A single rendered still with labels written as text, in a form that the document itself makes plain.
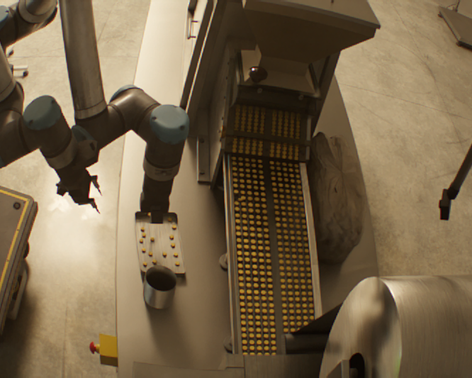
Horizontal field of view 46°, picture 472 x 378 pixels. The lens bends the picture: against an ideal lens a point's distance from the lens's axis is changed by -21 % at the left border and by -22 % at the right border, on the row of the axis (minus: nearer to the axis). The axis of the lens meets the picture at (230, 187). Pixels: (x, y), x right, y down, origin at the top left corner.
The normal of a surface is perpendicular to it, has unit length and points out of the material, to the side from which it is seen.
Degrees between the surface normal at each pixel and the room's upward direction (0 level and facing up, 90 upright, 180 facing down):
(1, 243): 0
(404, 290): 25
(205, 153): 0
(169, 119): 5
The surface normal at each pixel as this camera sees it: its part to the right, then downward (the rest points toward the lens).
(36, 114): -0.12, -0.59
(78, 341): 0.20, -0.66
